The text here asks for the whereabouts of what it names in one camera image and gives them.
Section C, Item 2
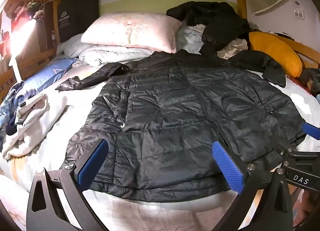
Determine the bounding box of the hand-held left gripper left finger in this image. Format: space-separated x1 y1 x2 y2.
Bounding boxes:
26 138 110 231

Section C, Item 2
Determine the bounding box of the blue pillow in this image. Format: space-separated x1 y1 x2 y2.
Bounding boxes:
22 58 78 91

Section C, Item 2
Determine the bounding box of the white sweatshirt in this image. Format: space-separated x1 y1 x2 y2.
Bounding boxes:
1 93 73 160

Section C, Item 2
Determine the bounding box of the white crumpled garment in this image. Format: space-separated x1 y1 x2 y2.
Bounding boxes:
217 38 249 60

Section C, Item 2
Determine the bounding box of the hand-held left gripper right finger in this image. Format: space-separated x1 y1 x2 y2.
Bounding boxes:
211 141 294 231

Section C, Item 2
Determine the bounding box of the grey duvet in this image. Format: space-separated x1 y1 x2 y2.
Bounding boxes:
56 24 205 67

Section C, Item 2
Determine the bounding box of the dark cloth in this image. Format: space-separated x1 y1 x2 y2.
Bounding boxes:
299 68 320 96

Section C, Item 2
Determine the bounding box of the pile of dark clothes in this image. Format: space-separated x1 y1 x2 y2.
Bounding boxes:
166 1 250 57

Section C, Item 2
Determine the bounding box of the cluttered wooden shelf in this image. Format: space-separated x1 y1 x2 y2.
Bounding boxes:
0 0 58 71

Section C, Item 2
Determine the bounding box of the black hanging bag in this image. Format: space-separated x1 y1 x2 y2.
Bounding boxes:
57 0 100 43

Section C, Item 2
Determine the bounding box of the wooden bed frame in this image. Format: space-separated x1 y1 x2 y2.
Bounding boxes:
0 0 320 96

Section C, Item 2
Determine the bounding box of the pink pillow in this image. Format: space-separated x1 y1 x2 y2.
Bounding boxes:
80 13 183 54

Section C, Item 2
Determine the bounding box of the black puffer jacket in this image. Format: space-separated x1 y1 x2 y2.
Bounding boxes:
55 49 307 200

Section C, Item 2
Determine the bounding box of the blue patterned cloth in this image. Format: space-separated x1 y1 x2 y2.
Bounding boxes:
0 81 33 131

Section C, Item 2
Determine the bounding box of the orange long pillow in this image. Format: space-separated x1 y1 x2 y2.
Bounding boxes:
248 31 303 78

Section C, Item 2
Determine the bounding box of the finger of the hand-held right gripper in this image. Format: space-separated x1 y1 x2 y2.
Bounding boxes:
276 122 320 170

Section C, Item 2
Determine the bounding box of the white desk lamp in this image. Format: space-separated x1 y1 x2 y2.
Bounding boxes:
7 18 38 81

